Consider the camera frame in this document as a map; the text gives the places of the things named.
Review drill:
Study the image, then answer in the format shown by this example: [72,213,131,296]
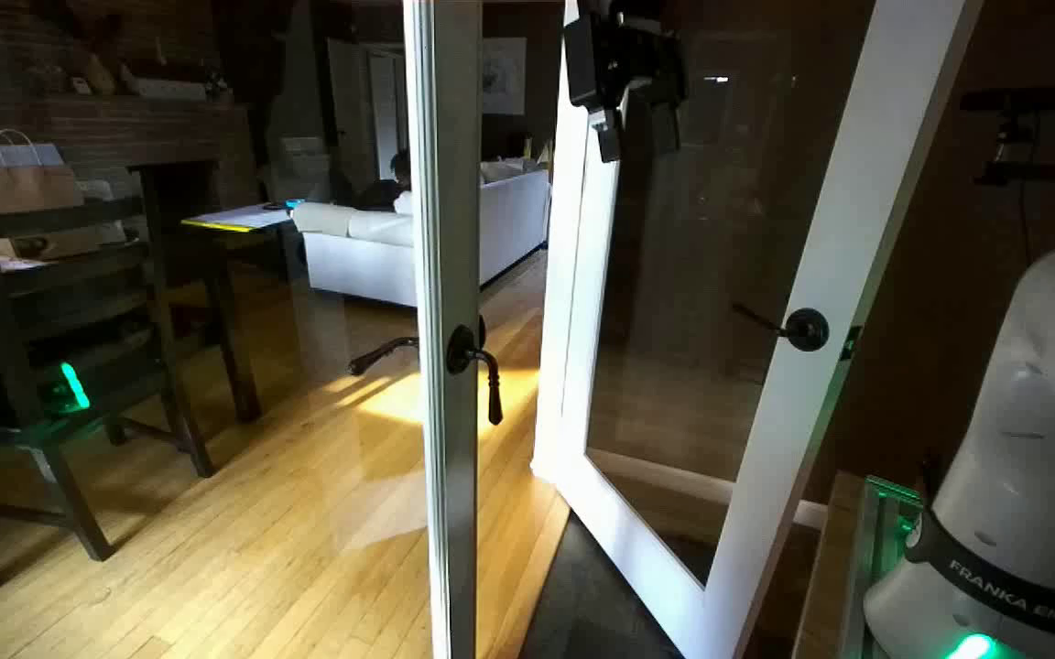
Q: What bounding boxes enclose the black lever handle fixed door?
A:
[349,313,509,432]

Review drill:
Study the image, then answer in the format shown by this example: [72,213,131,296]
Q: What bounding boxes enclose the black lever handle swinging door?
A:
[730,301,835,358]

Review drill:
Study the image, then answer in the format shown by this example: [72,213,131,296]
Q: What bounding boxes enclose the white paper bag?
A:
[0,126,65,172]

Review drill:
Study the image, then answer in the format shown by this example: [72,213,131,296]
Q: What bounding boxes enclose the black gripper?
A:
[561,0,691,164]

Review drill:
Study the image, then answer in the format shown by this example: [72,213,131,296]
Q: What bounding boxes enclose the dark wooden table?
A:
[177,199,300,429]

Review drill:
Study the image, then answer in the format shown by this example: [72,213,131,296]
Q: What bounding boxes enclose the white glass door fixed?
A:
[398,0,490,659]

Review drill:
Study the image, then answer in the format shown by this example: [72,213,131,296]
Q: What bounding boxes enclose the dark rounded object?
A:
[357,144,413,213]

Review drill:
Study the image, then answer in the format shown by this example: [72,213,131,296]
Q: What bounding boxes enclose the white sofa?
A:
[291,161,557,313]

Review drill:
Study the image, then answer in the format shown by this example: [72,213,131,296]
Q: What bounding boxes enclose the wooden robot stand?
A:
[791,468,926,659]

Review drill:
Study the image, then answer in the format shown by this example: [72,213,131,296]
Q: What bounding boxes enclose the dark floor mat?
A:
[519,509,688,659]

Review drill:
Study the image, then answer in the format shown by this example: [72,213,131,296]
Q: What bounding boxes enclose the white tray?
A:
[129,72,213,102]

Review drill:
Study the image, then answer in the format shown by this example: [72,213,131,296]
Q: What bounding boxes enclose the white panel door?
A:
[325,32,409,199]

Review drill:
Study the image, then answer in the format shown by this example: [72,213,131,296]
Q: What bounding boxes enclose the brown paper bag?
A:
[0,161,89,219]

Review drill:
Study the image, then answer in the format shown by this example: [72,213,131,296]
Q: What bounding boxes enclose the white glass door swinging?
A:
[530,0,984,659]

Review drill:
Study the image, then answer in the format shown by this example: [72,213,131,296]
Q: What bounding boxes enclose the framed wall picture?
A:
[480,32,530,122]

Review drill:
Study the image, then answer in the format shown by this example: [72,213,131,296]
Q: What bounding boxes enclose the brick fireplace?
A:
[31,87,261,290]

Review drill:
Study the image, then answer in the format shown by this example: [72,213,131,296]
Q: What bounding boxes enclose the dark wooden chair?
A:
[0,181,219,565]

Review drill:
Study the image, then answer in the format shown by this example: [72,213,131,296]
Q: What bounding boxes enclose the yellow and blue papers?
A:
[181,199,300,237]

